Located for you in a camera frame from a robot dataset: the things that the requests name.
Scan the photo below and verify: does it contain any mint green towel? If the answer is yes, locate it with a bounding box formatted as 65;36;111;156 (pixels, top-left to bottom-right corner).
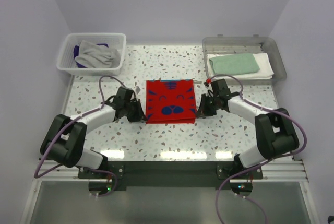
209;53;260;75

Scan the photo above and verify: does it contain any colourful striped towel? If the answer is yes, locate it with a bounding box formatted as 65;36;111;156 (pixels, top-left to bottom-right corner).
146;79;197;124

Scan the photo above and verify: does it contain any white towel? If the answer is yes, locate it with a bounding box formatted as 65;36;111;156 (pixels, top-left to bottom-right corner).
205;53;274;80

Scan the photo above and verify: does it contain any grey towel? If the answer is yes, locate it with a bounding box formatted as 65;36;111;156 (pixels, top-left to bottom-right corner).
73;40;121;68

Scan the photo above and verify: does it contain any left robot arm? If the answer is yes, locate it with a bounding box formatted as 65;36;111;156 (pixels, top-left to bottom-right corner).
40;87;147;179

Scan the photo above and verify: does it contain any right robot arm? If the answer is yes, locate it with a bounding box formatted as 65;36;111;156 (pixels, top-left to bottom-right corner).
196;79;300;179

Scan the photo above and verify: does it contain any clear grey plastic bin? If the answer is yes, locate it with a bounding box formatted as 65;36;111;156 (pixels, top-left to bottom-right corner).
202;36;287;83

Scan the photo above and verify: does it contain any white plastic basket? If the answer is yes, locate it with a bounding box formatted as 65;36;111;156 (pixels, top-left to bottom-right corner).
56;33;126;76

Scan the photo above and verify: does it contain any purple towel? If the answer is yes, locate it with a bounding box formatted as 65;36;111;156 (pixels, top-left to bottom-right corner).
75;41;111;68

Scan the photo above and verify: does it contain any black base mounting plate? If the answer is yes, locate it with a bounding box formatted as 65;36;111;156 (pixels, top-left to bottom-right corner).
77;160;264;192

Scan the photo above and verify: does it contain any aluminium frame rail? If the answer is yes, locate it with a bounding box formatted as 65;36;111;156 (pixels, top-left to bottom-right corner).
32;140;310;183

